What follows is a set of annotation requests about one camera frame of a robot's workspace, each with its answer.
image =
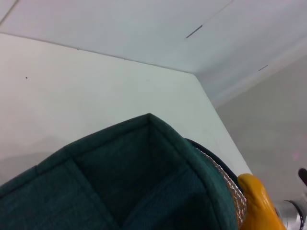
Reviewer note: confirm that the dark teal insulated lunch bag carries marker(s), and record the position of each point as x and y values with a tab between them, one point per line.
48	196

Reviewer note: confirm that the yellow banana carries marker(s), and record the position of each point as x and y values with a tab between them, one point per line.
256	203

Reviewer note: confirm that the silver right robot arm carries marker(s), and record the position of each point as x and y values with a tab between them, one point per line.
290	210

